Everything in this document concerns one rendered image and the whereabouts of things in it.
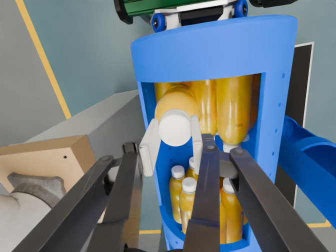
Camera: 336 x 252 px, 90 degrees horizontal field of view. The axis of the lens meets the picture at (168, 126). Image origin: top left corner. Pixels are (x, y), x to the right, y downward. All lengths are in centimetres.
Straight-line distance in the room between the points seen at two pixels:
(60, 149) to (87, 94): 121
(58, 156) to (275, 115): 54
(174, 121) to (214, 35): 11
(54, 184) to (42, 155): 10
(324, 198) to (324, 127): 108
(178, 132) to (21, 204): 52
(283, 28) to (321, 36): 148
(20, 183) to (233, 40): 68
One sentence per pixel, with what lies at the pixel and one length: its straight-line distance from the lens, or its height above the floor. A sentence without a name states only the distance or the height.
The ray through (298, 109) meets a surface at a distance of 161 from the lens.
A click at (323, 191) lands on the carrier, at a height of 85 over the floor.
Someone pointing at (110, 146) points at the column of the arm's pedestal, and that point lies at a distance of 80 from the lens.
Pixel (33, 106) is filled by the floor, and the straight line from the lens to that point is 211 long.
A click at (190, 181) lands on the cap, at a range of 47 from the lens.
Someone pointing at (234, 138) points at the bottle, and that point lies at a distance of 38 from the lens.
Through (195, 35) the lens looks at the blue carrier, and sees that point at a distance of 23.
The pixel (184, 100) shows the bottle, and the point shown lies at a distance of 22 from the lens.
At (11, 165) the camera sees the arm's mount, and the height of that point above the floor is 107.
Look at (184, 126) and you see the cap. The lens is 19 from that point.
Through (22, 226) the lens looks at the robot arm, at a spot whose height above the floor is 120.
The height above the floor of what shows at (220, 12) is 105.
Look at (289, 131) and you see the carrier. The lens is 164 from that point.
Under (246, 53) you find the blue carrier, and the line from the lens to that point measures 24.
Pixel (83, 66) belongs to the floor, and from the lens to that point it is 170.
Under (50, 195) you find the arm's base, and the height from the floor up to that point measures 110.
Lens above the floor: 146
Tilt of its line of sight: 67 degrees down
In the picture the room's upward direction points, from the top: 166 degrees counter-clockwise
